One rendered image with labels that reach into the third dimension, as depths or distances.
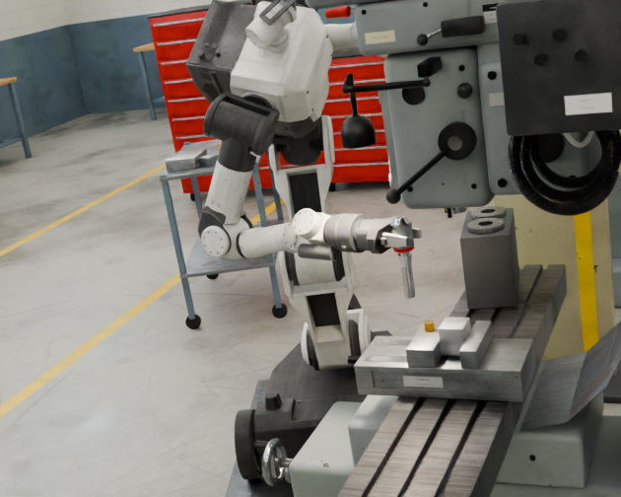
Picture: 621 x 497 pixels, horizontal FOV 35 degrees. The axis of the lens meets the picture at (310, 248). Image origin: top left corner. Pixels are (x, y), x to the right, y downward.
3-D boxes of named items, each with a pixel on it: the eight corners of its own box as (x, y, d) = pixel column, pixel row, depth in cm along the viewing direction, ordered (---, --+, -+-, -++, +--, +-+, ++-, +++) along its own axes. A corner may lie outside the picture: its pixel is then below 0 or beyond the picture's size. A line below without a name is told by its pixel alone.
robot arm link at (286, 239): (343, 223, 231) (296, 233, 238) (322, 210, 224) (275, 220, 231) (342, 248, 229) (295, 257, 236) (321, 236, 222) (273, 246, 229)
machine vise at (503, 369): (357, 394, 206) (350, 347, 203) (379, 363, 219) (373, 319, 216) (523, 402, 192) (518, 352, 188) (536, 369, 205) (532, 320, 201)
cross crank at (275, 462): (252, 494, 243) (244, 453, 239) (272, 468, 253) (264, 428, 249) (311, 499, 236) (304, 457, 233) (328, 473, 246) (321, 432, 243)
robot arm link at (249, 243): (276, 256, 229) (212, 268, 240) (298, 245, 238) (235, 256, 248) (263, 214, 228) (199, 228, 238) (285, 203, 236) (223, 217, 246)
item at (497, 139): (488, 198, 186) (474, 63, 178) (512, 165, 207) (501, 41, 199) (589, 194, 179) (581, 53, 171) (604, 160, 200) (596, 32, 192)
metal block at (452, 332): (441, 355, 200) (438, 328, 198) (448, 342, 205) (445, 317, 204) (465, 356, 198) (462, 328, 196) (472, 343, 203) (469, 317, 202)
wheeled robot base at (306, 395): (276, 380, 338) (260, 291, 328) (426, 364, 332) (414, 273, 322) (252, 480, 278) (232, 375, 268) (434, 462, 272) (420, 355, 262)
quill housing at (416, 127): (397, 213, 197) (377, 55, 187) (425, 184, 215) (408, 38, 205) (491, 210, 189) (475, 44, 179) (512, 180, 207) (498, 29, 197)
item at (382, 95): (389, 188, 205) (377, 89, 198) (395, 182, 208) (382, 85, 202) (408, 187, 203) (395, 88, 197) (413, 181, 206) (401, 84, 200)
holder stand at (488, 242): (466, 309, 241) (458, 233, 234) (473, 277, 261) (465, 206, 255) (517, 307, 237) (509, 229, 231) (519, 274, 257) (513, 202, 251)
